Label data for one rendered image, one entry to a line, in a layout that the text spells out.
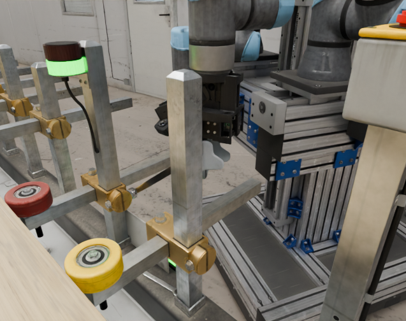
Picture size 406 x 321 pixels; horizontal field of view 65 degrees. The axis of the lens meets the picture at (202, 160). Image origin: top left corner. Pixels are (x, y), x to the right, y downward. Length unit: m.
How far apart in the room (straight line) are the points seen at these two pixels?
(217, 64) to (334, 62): 0.49
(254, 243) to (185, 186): 1.11
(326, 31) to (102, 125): 0.62
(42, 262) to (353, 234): 0.41
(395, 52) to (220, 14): 0.30
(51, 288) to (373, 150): 0.41
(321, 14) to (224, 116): 0.51
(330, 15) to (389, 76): 0.68
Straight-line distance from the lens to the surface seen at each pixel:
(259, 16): 0.56
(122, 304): 0.81
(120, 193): 0.71
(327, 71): 0.95
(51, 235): 1.05
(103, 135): 0.66
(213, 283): 1.66
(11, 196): 0.70
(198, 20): 0.52
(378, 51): 0.27
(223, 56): 0.52
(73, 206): 0.74
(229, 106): 0.54
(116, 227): 0.78
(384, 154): 0.30
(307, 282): 1.45
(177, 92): 0.43
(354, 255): 0.36
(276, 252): 1.54
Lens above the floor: 1.24
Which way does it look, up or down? 27 degrees down
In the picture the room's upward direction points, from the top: straight up
